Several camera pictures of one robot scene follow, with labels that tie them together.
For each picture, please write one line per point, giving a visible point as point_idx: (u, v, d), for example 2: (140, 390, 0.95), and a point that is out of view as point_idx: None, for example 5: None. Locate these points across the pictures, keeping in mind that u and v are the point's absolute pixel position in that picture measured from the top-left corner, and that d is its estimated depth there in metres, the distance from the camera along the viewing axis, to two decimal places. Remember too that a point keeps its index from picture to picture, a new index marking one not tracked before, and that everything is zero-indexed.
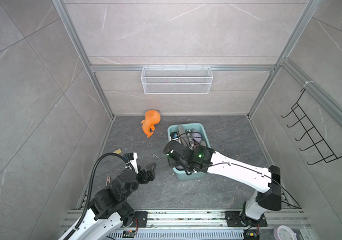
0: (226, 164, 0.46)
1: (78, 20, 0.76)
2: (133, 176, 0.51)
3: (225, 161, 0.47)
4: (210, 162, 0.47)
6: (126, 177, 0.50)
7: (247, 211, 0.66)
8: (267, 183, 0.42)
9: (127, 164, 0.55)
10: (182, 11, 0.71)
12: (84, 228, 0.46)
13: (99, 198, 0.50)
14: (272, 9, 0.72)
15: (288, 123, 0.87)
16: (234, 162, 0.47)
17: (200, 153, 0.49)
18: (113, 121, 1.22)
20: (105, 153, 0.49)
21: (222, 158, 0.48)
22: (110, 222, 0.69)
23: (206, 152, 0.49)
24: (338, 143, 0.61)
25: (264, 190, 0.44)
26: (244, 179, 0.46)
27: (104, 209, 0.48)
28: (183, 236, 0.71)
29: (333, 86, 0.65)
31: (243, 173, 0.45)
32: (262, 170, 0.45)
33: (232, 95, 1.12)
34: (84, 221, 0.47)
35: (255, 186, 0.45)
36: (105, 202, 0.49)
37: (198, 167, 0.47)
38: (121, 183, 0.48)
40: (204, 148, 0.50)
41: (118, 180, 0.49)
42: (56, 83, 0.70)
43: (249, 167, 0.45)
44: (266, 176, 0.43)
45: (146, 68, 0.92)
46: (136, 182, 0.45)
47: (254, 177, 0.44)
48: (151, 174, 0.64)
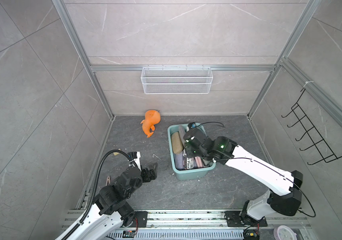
0: (248, 160, 0.45)
1: (78, 20, 0.76)
2: (137, 173, 0.52)
3: (248, 157, 0.45)
4: (231, 155, 0.45)
6: (131, 173, 0.51)
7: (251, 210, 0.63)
8: (288, 186, 0.41)
9: (131, 161, 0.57)
10: (182, 11, 0.71)
12: (88, 222, 0.46)
13: (103, 194, 0.50)
14: (272, 9, 0.72)
15: (288, 123, 0.87)
16: (257, 159, 0.45)
17: (223, 144, 0.47)
18: (113, 121, 1.22)
20: (110, 150, 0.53)
21: (245, 153, 0.46)
22: (111, 221, 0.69)
23: (228, 143, 0.48)
24: (338, 143, 0.61)
25: (282, 193, 0.43)
26: (264, 178, 0.44)
27: (108, 205, 0.48)
28: (183, 236, 0.71)
29: (333, 86, 0.65)
31: (264, 172, 0.43)
32: (284, 173, 0.43)
33: (232, 95, 1.12)
34: (88, 216, 0.47)
35: (275, 187, 0.44)
36: (109, 198, 0.49)
37: (218, 156, 0.46)
38: (126, 179, 0.49)
40: (227, 139, 0.49)
41: (124, 177, 0.50)
42: (56, 83, 0.70)
43: (272, 168, 0.44)
44: (287, 180, 0.42)
45: (146, 68, 0.92)
46: (140, 179, 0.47)
47: (275, 178, 0.42)
48: (154, 173, 0.65)
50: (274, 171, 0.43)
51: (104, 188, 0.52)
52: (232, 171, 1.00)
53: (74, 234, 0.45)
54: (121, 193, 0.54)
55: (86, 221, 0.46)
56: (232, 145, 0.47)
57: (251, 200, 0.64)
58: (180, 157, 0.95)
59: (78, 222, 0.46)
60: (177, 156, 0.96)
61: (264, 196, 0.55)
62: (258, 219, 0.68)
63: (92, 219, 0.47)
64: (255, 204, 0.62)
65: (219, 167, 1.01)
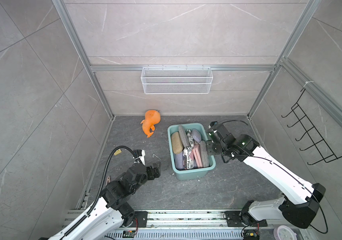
0: (266, 161, 0.45)
1: (78, 20, 0.76)
2: (141, 169, 0.53)
3: (267, 158, 0.45)
4: (250, 152, 0.46)
6: (137, 169, 0.53)
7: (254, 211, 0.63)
8: (305, 195, 0.40)
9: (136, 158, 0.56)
10: (182, 11, 0.71)
12: (95, 215, 0.47)
13: (109, 188, 0.52)
14: (272, 9, 0.72)
15: (288, 123, 0.87)
16: (277, 162, 0.45)
17: (245, 141, 0.48)
18: (113, 121, 1.22)
20: (119, 146, 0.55)
21: (265, 154, 0.46)
22: (112, 219, 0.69)
23: (250, 142, 0.48)
24: (338, 143, 0.61)
25: (298, 201, 0.42)
26: (281, 182, 0.44)
27: (115, 199, 0.49)
28: (183, 236, 0.71)
29: (333, 86, 0.65)
31: (282, 176, 0.43)
32: (304, 182, 0.42)
33: (232, 95, 1.12)
34: (94, 208, 0.48)
35: (291, 194, 0.43)
36: (116, 192, 0.51)
37: (237, 151, 0.48)
38: (132, 174, 0.51)
40: (249, 138, 0.49)
41: (130, 172, 0.52)
42: (56, 83, 0.70)
43: (292, 174, 0.43)
44: (306, 189, 0.41)
45: (146, 68, 0.92)
46: (146, 175, 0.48)
47: (293, 185, 0.41)
48: (157, 171, 0.66)
50: (293, 177, 0.42)
51: (111, 182, 0.54)
52: (232, 171, 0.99)
53: (78, 227, 0.45)
54: (127, 188, 0.55)
55: (92, 214, 0.47)
56: (253, 143, 0.48)
57: (255, 201, 0.68)
58: (180, 157, 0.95)
59: (85, 213, 0.47)
60: (177, 155, 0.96)
61: (274, 201, 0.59)
62: (256, 219, 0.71)
63: (99, 212, 0.47)
64: (259, 206, 0.62)
65: (219, 168, 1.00)
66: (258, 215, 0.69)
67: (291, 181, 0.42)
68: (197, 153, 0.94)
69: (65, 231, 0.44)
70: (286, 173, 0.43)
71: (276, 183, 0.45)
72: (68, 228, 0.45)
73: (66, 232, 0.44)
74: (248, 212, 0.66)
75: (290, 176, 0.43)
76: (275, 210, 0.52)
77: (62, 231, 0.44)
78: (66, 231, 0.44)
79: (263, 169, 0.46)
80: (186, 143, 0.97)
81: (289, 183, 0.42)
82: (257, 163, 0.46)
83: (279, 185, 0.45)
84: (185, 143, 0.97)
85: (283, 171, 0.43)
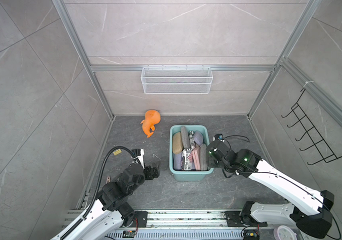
0: (272, 175, 0.45)
1: (78, 20, 0.76)
2: (140, 169, 0.52)
3: (272, 172, 0.45)
4: (255, 168, 0.46)
6: (133, 169, 0.51)
7: (259, 213, 0.61)
8: (316, 206, 0.39)
9: (134, 158, 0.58)
10: (182, 11, 0.71)
12: (91, 218, 0.46)
13: (106, 190, 0.51)
14: (273, 9, 0.73)
15: (288, 123, 0.87)
16: (283, 175, 0.45)
17: (245, 157, 0.48)
18: (113, 121, 1.22)
20: (114, 147, 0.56)
21: (269, 168, 0.46)
22: (112, 220, 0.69)
23: (252, 157, 0.48)
24: (338, 142, 0.61)
25: (310, 213, 0.41)
26: (291, 195, 0.43)
27: (112, 201, 0.48)
28: (183, 236, 0.71)
29: (333, 86, 0.65)
31: (290, 188, 0.42)
32: (313, 192, 0.42)
33: (232, 95, 1.12)
34: (91, 211, 0.47)
35: (303, 206, 0.42)
36: (113, 194, 0.50)
37: (241, 169, 0.47)
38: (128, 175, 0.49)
40: (250, 153, 0.49)
41: (126, 173, 0.50)
42: (56, 83, 0.70)
43: (299, 185, 0.43)
44: (316, 199, 0.40)
45: (146, 68, 0.92)
46: (142, 176, 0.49)
47: (303, 196, 0.41)
48: (156, 171, 0.65)
50: (301, 188, 0.42)
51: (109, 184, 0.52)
52: None
53: (74, 231, 0.44)
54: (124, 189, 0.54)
55: (88, 217, 0.46)
56: (254, 157, 0.48)
57: (256, 203, 0.67)
58: (179, 157, 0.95)
59: (81, 217, 0.46)
60: (176, 156, 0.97)
61: (282, 208, 0.54)
62: (260, 221, 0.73)
63: (95, 214, 0.47)
64: (267, 211, 0.59)
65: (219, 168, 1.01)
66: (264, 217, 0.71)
67: (299, 192, 0.42)
68: (196, 155, 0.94)
69: (61, 235, 0.44)
70: (292, 184, 0.43)
71: (286, 196, 0.45)
72: (64, 232, 0.44)
73: (62, 236, 0.44)
74: (251, 213, 0.64)
75: (298, 188, 0.42)
76: (284, 217, 0.51)
77: (58, 235, 0.44)
78: (62, 235, 0.44)
79: (270, 182, 0.45)
80: (187, 144, 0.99)
81: (299, 194, 0.41)
82: (263, 177, 0.45)
83: (289, 198, 0.44)
84: (185, 144, 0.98)
85: (291, 183, 0.43)
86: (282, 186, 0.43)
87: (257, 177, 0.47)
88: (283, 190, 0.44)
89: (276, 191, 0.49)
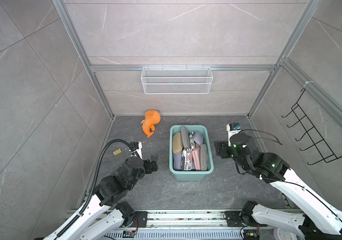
0: (299, 188, 0.41)
1: (78, 20, 0.76)
2: (139, 163, 0.49)
3: (299, 184, 0.41)
4: (283, 178, 0.41)
6: (133, 163, 0.48)
7: (264, 218, 0.60)
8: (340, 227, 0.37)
9: (134, 151, 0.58)
10: (182, 11, 0.71)
12: (88, 214, 0.44)
13: (104, 184, 0.48)
14: (273, 9, 0.73)
15: (288, 123, 0.87)
16: (310, 189, 0.41)
17: (272, 162, 0.44)
18: (113, 121, 1.22)
20: (113, 140, 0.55)
21: (296, 180, 0.42)
22: (112, 218, 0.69)
23: (279, 163, 0.44)
24: (338, 143, 0.61)
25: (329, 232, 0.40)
26: (314, 211, 0.41)
27: (109, 195, 0.46)
28: (183, 236, 0.71)
29: (333, 86, 0.65)
31: (316, 204, 0.40)
32: (338, 212, 0.39)
33: (232, 95, 1.12)
34: (88, 207, 0.45)
35: (324, 223, 0.40)
36: (111, 188, 0.47)
37: (266, 174, 0.43)
38: (128, 169, 0.47)
40: (279, 159, 0.44)
41: (126, 167, 0.47)
42: (56, 83, 0.70)
43: (324, 203, 0.40)
44: (340, 220, 0.38)
45: (146, 68, 0.92)
46: (142, 169, 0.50)
47: (327, 215, 0.39)
48: (155, 164, 0.63)
50: (326, 207, 0.39)
51: (107, 179, 0.49)
52: (232, 171, 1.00)
53: (72, 227, 0.42)
54: (123, 184, 0.51)
55: (85, 213, 0.44)
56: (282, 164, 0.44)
57: (259, 205, 0.66)
58: (179, 157, 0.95)
59: (78, 213, 0.44)
60: (176, 156, 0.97)
61: (290, 217, 0.53)
62: (259, 222, 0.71)
63: (92, 210, 0.44)
64: (273, 217, 0.57)
65: (220, 168, 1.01)
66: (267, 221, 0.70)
67: (324, 210, 0.39)
68: (196, 155, 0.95)
69: (58, 232, 0.42)
70: (319, 201, 0.40)
71: (304, 208, 0.43)
72: (61, 229, 0.42)
73: (59, 233, 0.42)
74: (251, 214, 0.64)
75: (322, 205, 0.39)
76: (291, 227, 0.51)
77: (55, 232, 0.42)
78: (59, 232, 0.42)
79: (295, 194, 0.42)
80: (187, 144, 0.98)
81: (323, 212, 0.39)
82: (288, 188, 0.42)
83: (309, 212, 0.42)
84: (185, 144, 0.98)
85: (316, 199, 0.40)
86: (308, 201, 0.40)
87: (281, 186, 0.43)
88: (306, 204, 0.41)
89: (294, 200, 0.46)
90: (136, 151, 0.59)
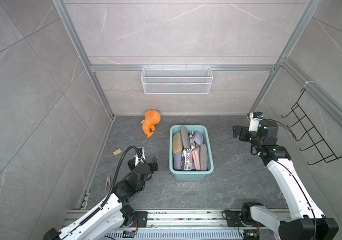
0: (286, 171, 0.47)
1: (78, 20, 0.76)
2: (146, 168, 0.58)
3: (289, 170, 0.47)
4: (277, 158, 0.50)
6: (141, 169, 0.57)
7: (260, 213, 0.61)
8: (305, 213, 0.40)
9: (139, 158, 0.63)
10: (182, 11, 0.71)
12: (107, 208, 0.51)
13: (120, 186, 0.57)
14: (272, 10, 0.73)
15: (288, 123, 0.87)
16: (298, 179, 0.45)
17: (277, 148, 0.53)
18: (113, 121, 1.22)
20: (130, 146, 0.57)
21: (290, 167, 0.48)
22: (113, 218, 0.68)
23: (282, 152, 0.52)
24: (338, 143, 0.61)
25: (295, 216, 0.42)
26: (290, 194, 0.45)
27: (125, 196, 0.54)
28: (183, 236, 0.71)
29: (333, 86, 0.65)
31: (294, 189, 0.44)
32: (316, 207, 0.40)
33: (232, 95, 1.12)
34: (107, 202, 0.52)
35: (294, 207, 0.43)
36: (125, 190, 0.56)
37: (264, 153, 0.54)
38: (136, 174, 0.55)
40: (285, 150, 0.52)
41: (134, 172, 0.56)
42: (56, 83, 0.70)
43: (307, 195, 0.42)
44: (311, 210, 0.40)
45: (146, 68, 0.92)
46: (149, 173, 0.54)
47: (299, 200, 0.42)
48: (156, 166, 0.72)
50: (304, 196, 0.42)
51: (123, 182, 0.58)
52: (232, 171, 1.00)
53: (92, 219, 0.47)
54: (134, 187, 0.60)
55: (105, 207, 0.50)
56: (285, 154, 0.51)
57: (264, 207, 0.64)
58: (179, 157, 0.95)
59: (99, 206, 0.51)
60: (176, 155, 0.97)
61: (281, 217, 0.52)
62: (253, 217, 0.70)
63: (111, 206, 0.51)
64: (265, 214, 0.58)
65: (220, 168, 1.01)
66: (260, 217, 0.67)
67: (299, 196, 0.42)
68: (196, 155, 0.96)
69: (78, 222, 0.46)
70: (300, 188, 0.44)
71: (285, 195, 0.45)
72: (81, 219, 0.47)
73: (80, 223, 0.46)
74: (250, 207, 0.68)
75: (302, 193, 0.43)
76: (275, 224, 0.52)
77: (74, 223, 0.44)
78: (80, 222, 0.46)
79: (280, 176, 0.49)
80: (187, 144, 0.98)
81: (297, 196, 0.43)
82: (277, 169, 0.50)
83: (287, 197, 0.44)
84: (185, 144, 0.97)
85: (299, 186, 0.44)
86: (288, 183, 0.46)
87: (272, 166, 0.52)
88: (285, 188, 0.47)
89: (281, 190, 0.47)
90: (142, 158, 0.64)
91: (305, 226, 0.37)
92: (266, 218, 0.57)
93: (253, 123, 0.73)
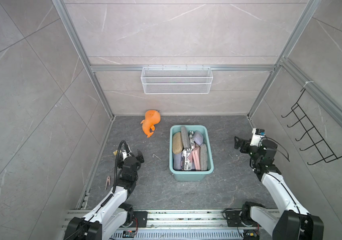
0: (276, 181, 0.54)
1: (78, 21, 0.76)
2: (132, 159, 0.65)
3: (278, 179, 0.54)
4: (268, 172, 0.58)
6: (129, 161, 0.64)
7: (259, 213, 0.61)
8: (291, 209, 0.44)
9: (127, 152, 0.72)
10: (182, 11, 0.71)
12: (118, 194, 0.56)
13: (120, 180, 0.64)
14: (272, 9, 0.72)
15: (288, 123, 0.87)
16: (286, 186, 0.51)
17: (269, 167, 0.61)
18: (113, 121, 1.22)
20: (121, 143, 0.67)
21: (279, 177, 0.55)
22: (118, 212, 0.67)
23: (274, 170, 0.59)
24: (338, 143, 0.61)
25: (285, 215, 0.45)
26: (279, 196, 0.50)
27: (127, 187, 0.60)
28: (183, 236, 0.71)
29: (333, 86, 0.65)
31: (282, 192, 0.49)
32: (301, 206, 0.45)
33: (232, 95, 1.12)
34: (116, 191, 0.58)
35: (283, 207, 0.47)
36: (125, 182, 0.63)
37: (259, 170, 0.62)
38: (128, 167, 0.62)
40: (276, 169, 0.60)
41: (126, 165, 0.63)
42: (56, 83, 0.70)
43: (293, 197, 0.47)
44: (297, 207, 0.44)
45: (146, 68, 0.92)
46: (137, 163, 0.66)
47: (287, 200, 0.47)
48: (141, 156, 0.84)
50: (291, 197, 0.47)
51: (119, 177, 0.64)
52: (232, 171, 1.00)
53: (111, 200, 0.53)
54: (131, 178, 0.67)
55: (116, 193, 0.56)
56: (276, 171, 0.58)
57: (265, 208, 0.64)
58: (179, 157, 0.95)
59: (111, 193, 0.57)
60: (176, 155, 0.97)
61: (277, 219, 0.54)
62: (252, 216, 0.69)
63: (119, 192, 0.57)
64: (263, 217, 0.58)
65: (220, 168, 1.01)
66: (258, 217, 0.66)
67: (286, 197, 0.48)
68: (196, 155, 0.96)
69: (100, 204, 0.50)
70: (287, 192, 0.49)
71: (276, 200, 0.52)
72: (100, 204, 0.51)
73: (102, 204, 0.51)
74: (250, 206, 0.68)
75: (289, 195, 0.48)
76: (270, 226, 0.52)
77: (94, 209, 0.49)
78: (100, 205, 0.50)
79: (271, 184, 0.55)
80: (187, 144, 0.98)
81: (285, 197, 0.48)
82: (269, 179, 0.57)
83: (277, 201, 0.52)
84: (185, 144, 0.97)
85: (286, 190, 0.50)
86: (277, 188, 0.52)
87: (265, 178, 0.59)
88: (274, 193, 0.53)
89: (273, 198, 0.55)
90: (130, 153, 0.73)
91: (289, 218, 0.41)
92: (265, 221, 0.56)
93: (255, 139, 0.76)
